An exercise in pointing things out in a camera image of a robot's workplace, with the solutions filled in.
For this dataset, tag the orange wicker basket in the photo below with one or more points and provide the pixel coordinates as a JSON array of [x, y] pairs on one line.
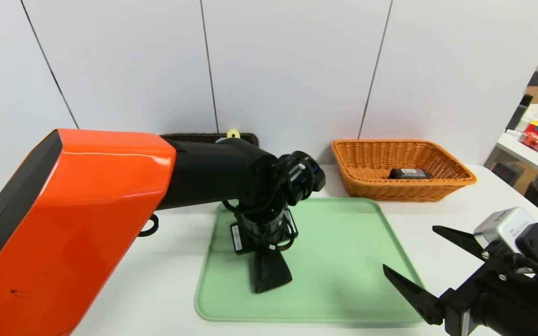
[[367, 189]]

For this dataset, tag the small black carton pink top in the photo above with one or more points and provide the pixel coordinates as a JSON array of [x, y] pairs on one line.
[[409, 173]]

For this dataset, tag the light green plastic tray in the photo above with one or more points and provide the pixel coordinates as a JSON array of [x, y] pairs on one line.
[[343, 280]]

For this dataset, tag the red snack package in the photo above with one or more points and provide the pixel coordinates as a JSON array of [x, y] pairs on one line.
[[535, 143]]

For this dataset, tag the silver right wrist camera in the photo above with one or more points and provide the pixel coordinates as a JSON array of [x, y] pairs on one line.
[[502, 226]]

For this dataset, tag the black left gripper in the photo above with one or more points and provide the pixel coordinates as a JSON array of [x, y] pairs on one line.
[[240, 238]]

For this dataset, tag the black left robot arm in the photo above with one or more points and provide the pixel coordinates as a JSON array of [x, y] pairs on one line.
[[63, 224]]

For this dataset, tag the black glasses case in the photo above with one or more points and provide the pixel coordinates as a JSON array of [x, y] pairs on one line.
[[271, 273]]

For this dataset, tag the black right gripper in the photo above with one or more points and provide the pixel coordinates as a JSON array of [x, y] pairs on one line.
[[461, 311]]

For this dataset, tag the black upright panel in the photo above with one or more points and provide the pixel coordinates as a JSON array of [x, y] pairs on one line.
[[519, 115]]

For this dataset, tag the dark brown wicker basket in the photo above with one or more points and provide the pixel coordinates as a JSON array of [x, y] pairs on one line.
[[203, 137]]

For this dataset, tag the red and yellow box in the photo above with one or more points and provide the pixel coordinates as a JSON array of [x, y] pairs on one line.
[[536, 127]]

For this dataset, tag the white side table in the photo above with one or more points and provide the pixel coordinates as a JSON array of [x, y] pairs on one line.
[[530, 159]]

